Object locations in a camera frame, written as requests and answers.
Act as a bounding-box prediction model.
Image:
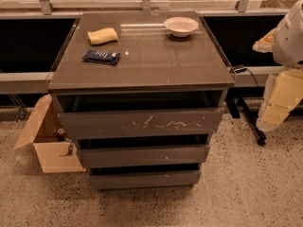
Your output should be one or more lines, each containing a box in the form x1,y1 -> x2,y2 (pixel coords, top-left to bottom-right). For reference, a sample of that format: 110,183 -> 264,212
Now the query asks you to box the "grey top drawer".
58,107 -> 223,139

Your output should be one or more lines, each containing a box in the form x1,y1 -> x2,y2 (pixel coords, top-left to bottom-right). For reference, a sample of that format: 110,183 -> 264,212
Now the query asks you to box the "grey drawer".
77,145 -> 209,168
58,107 -> 223,139
90,170 -> 201,190

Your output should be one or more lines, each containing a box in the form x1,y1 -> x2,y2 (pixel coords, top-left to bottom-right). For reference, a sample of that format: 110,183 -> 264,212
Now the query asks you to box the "grey drawer cabinet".
48,12 -> 234,180

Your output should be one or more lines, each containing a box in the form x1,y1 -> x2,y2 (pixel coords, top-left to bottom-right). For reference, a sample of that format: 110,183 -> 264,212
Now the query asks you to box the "grey middle drawer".
77,145 -> 209,168

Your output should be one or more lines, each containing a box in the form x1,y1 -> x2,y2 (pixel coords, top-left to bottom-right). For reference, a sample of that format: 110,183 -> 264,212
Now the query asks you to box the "bottle inside cardboard box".
57,128 -> 66,142

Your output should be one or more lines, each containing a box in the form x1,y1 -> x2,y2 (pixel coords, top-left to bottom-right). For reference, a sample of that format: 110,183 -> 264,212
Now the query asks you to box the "black stand with wheel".
225,96 -> 266,147

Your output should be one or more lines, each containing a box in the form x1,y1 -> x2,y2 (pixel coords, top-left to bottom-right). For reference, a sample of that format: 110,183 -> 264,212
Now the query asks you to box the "white bowl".
164,17 -> 199,38

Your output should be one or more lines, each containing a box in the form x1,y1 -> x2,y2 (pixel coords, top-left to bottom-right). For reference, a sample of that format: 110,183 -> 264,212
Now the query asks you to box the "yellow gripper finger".
257,105 -> 286,132
253,28 -> 276,53

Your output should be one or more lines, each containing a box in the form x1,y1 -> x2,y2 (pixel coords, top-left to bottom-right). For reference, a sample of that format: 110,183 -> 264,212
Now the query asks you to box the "grey bottom drawer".
90,170 -> 201,190

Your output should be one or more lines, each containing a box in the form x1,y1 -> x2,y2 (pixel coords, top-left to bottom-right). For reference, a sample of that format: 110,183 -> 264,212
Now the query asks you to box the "black cable with plug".
231,63 -> 260,88

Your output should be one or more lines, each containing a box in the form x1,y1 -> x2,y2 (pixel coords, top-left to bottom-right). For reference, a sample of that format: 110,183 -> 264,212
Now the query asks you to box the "yellow sponge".
87,27 -> 118,45

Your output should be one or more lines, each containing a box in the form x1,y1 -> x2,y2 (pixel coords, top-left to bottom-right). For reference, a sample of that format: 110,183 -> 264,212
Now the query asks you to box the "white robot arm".
253,0 -> 303,132

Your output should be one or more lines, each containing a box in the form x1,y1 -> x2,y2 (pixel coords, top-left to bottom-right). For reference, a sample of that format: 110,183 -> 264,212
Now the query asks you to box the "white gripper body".
264,69 -> 303,117

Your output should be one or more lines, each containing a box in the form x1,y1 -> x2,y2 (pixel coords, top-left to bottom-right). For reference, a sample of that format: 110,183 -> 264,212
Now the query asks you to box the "blue snack packet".
82,50 -> 120,65

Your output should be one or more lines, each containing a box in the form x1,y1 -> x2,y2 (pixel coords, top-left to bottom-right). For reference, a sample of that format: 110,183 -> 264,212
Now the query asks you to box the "open cardboard box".
14,95 -> 85,173

